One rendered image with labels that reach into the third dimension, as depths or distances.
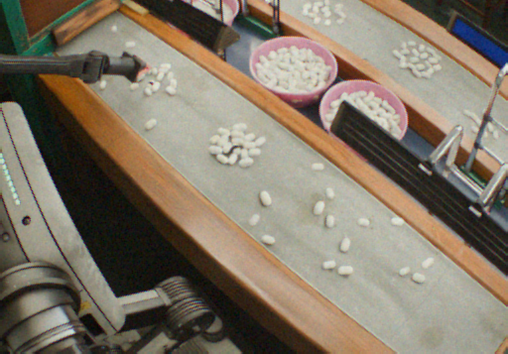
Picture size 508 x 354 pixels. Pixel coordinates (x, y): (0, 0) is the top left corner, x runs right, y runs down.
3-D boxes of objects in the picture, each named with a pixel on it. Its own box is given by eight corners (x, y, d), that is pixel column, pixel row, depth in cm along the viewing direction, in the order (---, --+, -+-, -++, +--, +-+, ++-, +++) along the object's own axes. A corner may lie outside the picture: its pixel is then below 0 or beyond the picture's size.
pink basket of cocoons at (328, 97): (368, 186, 161) (373, 166, 153) (299, 133, 173) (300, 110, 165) (418, 135, 172) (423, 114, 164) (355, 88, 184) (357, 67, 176)
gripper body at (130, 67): (128, 51, 166) (111, 49, 160) (146, 64, 162) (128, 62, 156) (119, 69, 169) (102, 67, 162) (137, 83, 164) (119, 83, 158)
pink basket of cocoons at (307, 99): (318, 127, 174) (320, 105, 166) (235, 100, 181) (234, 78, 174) (345, 71, 188) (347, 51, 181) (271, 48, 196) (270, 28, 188)
